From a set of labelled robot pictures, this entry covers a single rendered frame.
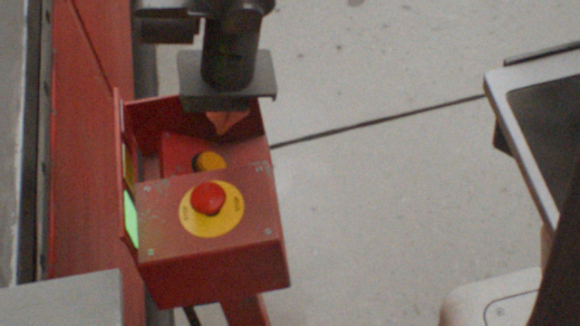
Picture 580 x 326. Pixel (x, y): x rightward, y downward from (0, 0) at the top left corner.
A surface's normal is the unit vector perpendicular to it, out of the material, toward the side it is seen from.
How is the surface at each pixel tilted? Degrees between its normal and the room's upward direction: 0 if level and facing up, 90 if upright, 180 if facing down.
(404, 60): 0
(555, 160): 0
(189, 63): 14
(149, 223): 0
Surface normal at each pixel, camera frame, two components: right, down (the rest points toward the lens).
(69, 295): -0.11, -0.56
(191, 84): 0.14, -0.59
